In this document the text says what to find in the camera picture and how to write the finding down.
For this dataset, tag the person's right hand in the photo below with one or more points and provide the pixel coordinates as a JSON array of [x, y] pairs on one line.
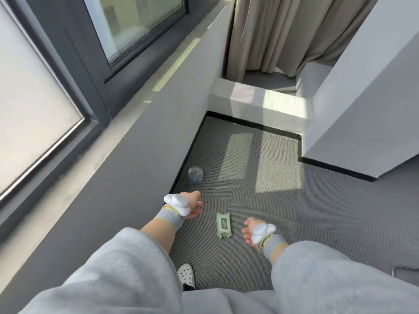
[[249, 230]]

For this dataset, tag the person's left hand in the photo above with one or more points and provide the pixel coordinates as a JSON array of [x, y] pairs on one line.
[[193, 204]]

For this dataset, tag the person's left fingers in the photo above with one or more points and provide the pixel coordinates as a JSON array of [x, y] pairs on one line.
[[197, 205]]

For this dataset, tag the person's right fingers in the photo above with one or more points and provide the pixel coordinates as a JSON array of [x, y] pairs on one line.
[[246, 229]]

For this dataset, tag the person's left forearm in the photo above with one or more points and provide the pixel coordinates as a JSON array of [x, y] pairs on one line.
[[160, 233]]

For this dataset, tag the person's right forearm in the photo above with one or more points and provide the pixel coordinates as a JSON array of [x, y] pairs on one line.
[[278, 253]]

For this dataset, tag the white wrist tracker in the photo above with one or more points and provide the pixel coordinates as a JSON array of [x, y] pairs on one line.
[[262, 231], [178, 202]]

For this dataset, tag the green wet wipes packet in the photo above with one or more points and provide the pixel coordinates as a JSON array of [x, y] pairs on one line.
[[224, 224]]

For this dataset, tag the grey wristband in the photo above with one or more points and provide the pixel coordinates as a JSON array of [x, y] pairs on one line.
[[170, 218], [273, 245]]

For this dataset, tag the clear round plastic container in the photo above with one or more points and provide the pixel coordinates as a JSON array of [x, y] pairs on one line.
[[195, 174]]

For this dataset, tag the white perforated clog shoe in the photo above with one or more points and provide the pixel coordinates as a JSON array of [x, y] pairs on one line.
[[186, 274]]

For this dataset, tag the grey sweatshirt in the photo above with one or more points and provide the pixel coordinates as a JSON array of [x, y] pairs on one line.
[[131, 277]]

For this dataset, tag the metal chair leg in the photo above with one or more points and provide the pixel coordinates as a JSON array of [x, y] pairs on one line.
[[404, 270]]

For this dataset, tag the clear glass window pane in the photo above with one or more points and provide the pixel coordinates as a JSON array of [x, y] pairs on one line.
[[140, 22]]

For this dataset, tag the beige curtain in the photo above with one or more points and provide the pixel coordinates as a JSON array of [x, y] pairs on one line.
[[288, 32]]

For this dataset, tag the frosted glass window pane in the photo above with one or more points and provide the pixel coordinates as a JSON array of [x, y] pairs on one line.
[[29, 104]]

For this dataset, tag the dark grey window frame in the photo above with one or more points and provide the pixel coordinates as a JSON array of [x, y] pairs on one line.
[[75, 62]]

